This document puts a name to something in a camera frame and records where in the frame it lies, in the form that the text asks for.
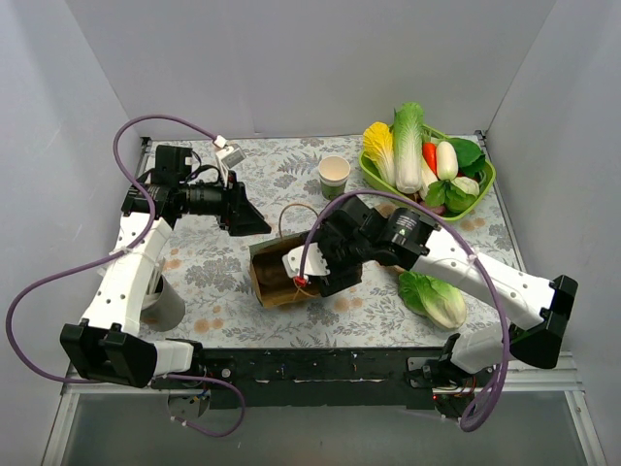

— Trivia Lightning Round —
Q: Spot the grey straw holder cup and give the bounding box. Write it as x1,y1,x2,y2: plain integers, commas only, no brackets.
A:
140,276,185,332

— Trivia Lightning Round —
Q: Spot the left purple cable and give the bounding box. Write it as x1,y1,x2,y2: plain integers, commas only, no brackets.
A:
5,114,246,438

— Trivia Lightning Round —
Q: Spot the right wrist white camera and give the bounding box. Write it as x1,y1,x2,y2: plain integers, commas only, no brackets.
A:
281,243,330,280

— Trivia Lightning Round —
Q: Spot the wrist white camera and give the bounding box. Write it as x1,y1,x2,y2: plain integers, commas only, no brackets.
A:
215,144,245,184
281,243,330,280

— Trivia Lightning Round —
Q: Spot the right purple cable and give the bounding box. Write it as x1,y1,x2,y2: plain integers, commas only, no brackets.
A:
298,189,513,433

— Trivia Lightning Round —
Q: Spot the small white bok choy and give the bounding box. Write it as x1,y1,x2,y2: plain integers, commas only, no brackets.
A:
452,177,480,198

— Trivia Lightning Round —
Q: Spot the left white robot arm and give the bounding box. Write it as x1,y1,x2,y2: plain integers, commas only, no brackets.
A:
60,144,272,388

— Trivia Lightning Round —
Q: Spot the floral patterned table mat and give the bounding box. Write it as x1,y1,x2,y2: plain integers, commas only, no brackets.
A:
96,135,544,350

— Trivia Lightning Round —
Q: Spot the white radish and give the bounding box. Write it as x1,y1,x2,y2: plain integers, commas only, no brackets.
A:
436,141,459,181

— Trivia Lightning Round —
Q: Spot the green lettuce on mat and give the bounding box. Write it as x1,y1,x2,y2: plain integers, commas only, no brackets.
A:
398,272,468,330

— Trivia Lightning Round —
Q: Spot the green brown paper bag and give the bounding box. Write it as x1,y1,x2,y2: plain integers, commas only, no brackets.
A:
249,203,321,309

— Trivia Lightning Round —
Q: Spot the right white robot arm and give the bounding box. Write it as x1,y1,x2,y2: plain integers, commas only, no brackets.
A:
297,192,577,386

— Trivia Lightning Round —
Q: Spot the red orange pepper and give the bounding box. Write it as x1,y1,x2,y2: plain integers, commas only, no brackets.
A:
422,142,437,173

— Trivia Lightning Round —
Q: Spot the tall green napa cabbage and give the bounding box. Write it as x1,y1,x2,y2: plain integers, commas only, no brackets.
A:
392,102,424,194

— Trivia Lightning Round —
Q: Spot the dark green leafy vegetable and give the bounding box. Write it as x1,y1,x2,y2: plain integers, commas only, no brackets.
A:
424,138,485,215

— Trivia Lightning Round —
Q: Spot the purple cable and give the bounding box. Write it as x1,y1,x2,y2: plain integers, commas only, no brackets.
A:
298,189,513,433
5,114,246,438

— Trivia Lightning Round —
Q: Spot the yellow cabbage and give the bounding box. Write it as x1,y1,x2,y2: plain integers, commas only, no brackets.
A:
363,121,396,187

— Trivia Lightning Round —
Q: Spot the aluminium frame rail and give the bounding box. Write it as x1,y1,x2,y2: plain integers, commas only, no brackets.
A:
61,351,584,395

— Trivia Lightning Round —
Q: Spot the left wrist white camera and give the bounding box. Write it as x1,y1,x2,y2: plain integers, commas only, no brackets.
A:
215,144,245,184

